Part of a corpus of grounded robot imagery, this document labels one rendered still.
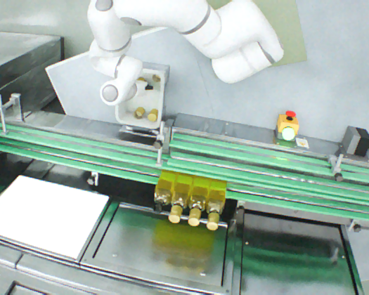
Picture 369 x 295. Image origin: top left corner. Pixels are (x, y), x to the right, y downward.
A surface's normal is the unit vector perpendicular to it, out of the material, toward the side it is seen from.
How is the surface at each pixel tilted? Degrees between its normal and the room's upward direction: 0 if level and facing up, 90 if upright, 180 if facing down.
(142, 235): 90
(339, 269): 90
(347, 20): 0
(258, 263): 91
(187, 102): 0
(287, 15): 4
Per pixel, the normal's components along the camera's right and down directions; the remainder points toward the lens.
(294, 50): -0.23, 0.49
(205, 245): 0.11, -0.85
